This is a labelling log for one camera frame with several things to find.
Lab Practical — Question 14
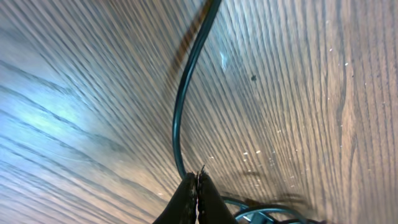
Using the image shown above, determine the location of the black audio cable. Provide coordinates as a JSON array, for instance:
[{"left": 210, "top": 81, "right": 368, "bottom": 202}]
[{"left": 172, "top": 0, "right": 223, "bottom": 180}]

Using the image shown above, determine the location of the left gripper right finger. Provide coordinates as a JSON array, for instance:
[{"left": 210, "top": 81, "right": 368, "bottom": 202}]
[{"left": 197, "top": 170, "right": 237, "bottom": 224}]

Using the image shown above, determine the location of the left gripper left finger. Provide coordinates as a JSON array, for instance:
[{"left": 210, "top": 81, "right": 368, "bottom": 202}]
[{"left": 153, "top": 173, "right": 197, "bottom": 224}]

